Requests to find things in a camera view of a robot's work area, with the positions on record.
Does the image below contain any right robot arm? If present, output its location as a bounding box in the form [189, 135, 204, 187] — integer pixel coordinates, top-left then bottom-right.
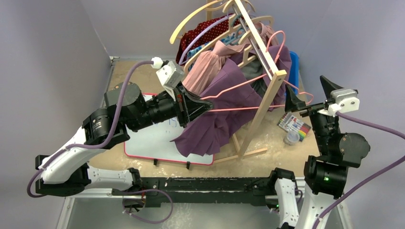
[268, 76, 371, 229]

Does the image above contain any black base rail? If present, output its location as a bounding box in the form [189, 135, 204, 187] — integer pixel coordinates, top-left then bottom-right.
[112, 177, 276, 208]

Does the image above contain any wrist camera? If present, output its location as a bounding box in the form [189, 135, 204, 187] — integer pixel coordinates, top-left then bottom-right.
[152, 58, 184, 100]
[317, 88, 360, 117]

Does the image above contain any purple cable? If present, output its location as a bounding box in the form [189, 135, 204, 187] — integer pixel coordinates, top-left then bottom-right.
[26, 57, 164, 198]
[318, 110, 405, 229]

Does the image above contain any blue plastic bin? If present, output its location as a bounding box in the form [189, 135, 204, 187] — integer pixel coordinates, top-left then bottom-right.
[288, 51, 299, 94]

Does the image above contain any pink garment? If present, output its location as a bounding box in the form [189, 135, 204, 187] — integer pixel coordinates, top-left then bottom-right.
[181, 22, 279, 95]

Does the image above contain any purple hanger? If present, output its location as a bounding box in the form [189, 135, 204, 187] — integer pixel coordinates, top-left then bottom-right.
[176, 14, 232, 64]

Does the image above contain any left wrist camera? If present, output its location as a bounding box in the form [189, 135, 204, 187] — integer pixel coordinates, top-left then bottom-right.
[152, 58, 184, 100]

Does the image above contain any marker pack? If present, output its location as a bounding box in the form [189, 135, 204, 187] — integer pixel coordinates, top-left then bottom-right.
[277, 113, 312, 142]

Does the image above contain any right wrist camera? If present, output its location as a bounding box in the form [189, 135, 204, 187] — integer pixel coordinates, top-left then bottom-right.
[317, 88, 360, 117]

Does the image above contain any empty wooden hanger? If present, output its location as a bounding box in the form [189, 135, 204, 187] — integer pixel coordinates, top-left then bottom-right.
[169, 0, 226, 45]

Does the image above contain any clear plastic cup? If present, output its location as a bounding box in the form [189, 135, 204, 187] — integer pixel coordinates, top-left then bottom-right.
[283, 130, 300, 146]

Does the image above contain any red polka dot dress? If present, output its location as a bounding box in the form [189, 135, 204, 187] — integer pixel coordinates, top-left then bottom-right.
[176, 15, 229, 65]

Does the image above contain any pink wire hanger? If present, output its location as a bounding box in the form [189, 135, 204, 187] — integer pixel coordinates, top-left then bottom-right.
[202, 31, 314, 112]

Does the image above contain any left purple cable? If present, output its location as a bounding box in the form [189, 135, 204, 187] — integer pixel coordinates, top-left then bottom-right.
[26, 57, 164, 198]

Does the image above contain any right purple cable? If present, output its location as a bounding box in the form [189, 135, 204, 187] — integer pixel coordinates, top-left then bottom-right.
[318, 110, 405, 229]

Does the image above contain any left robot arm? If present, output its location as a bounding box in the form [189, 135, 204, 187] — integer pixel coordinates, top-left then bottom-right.
[27, 82, 214, 198]

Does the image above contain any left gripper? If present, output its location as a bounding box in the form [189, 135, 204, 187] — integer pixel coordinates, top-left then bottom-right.
[128, 80, 214, 132]

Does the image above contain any white board with pink edge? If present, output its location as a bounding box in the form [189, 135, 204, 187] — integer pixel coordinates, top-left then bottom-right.
[123, 92, 215, 166]

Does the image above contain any wooden clothes rack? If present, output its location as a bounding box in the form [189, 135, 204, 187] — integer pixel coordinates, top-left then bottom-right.
[213, 0, 287, 164]

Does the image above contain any blue floral garment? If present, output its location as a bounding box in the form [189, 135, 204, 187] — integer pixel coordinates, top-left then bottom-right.
[179, 27, 245, 65]

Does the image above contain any grey garment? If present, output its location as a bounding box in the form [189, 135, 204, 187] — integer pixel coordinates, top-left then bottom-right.
[240, 59, 267, 98]

